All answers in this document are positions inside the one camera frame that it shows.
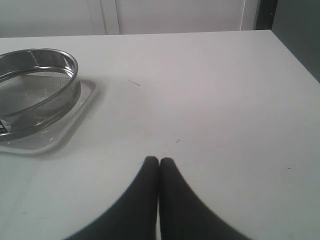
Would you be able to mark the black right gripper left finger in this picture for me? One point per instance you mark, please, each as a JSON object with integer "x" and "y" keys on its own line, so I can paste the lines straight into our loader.
{"x": 134, "y": 215}

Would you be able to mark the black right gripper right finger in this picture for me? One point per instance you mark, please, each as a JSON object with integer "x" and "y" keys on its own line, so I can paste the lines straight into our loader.
{"x": 182, "y": 215}

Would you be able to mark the white plastic tray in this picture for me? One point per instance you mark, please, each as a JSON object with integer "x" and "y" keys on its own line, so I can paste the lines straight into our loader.
{"x": 52, "y": 136}

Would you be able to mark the round steel sieve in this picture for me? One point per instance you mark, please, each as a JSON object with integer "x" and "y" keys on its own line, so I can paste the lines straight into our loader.
{"x": 38, "y": 87}

